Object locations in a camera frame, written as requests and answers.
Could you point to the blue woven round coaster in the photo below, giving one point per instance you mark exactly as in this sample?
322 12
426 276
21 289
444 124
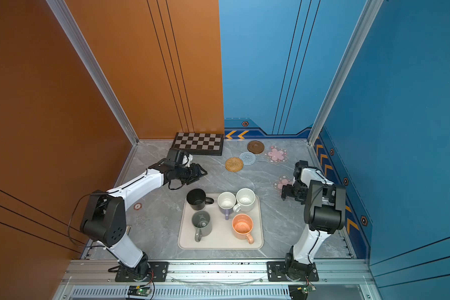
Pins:
248 158

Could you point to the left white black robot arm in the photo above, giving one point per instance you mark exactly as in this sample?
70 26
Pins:
104 219

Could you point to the green circuit board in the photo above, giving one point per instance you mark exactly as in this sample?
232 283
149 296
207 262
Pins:
306 289
139 292

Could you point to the black mug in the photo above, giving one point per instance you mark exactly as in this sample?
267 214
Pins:
198 200

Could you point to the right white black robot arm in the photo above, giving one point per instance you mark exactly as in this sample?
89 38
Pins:
324 214

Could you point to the orange peach mug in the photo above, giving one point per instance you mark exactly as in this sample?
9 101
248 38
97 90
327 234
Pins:
242 226

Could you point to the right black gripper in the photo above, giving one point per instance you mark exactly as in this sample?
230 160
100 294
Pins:
287 191

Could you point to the beige rectangular serving tray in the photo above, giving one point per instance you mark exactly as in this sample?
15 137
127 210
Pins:
222 236

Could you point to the woven rattan round coaster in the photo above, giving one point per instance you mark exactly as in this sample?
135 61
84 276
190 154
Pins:
234 164

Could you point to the cream white mug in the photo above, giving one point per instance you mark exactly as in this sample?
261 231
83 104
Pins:
245 200

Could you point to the pink flower coaster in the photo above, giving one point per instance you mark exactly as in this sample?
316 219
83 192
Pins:
276 155
282 181

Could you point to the left green circuit board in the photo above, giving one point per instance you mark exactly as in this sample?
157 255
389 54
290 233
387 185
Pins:
139 292

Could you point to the grey green mug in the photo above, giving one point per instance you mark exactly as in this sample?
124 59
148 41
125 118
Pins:
201 220

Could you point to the small red round sticker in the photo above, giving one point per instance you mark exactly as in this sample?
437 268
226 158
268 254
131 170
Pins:
137 206

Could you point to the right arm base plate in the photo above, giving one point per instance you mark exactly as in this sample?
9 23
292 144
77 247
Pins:
277 271

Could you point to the black white chessboard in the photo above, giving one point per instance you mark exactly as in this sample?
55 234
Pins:
209 144

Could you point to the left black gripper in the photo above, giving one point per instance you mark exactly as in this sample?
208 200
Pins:
196 172

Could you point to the white mug purple handle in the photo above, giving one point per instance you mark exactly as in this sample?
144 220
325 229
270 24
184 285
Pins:
226 202

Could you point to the right green circuit board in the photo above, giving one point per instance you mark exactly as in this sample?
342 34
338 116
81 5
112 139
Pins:
306 289

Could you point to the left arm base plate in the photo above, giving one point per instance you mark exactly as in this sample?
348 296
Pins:
155 271

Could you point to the brown wooden round coaster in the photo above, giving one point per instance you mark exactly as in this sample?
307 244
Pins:
256 147

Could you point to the aluminium front frame rail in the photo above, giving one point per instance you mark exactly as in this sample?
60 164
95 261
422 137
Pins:
220 279

